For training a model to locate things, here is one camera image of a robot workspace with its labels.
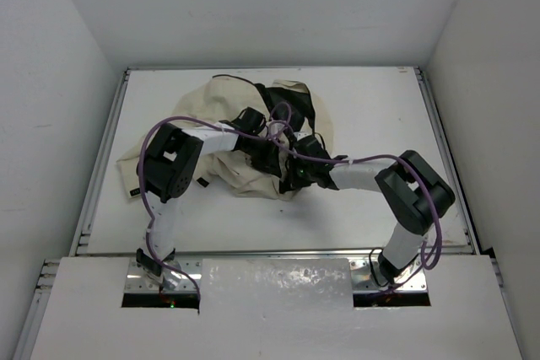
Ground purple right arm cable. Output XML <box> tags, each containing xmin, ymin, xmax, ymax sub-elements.
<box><xmin>267</xmin><ymin>119</ymin><xmax>444</xmax><ymax>289</ymax></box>

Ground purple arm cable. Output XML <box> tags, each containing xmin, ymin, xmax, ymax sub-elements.
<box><xmin>137</xmin><ymin>100</ymin><xmax>296</xmax><ymax>300</ymax></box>
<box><xmin>267</xmin><ymin>119</ymin><xmax>444</xmax><ymax>289</ymax></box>

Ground white foreground cover panel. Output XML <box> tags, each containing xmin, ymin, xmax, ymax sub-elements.
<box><xmin>32</xmin><ymin>256</ymin><xmax>521</xmax><ymax>359</ymax></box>

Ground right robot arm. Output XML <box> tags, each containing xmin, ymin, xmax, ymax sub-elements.
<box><xmin>287</xmin><ymin>132</ymin><xmax>456</xmax><ymax>286</ymax></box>

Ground cream jacket with black lining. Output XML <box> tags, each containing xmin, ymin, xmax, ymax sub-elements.
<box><xmin>116</xmin><ymin>74</ymin><xmax>338</xmax><ymax>201</ymax></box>

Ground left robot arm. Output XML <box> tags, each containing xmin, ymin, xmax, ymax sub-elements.
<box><xmin>136</xmin><ymin>107</ymin><xmax>281</xmax><ymax>279</ymax></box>

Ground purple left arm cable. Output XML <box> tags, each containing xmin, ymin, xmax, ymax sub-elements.
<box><xmin>137</xmin><ymin>100</ymin><xmax>296</xmax><ymax>300</ymax></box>

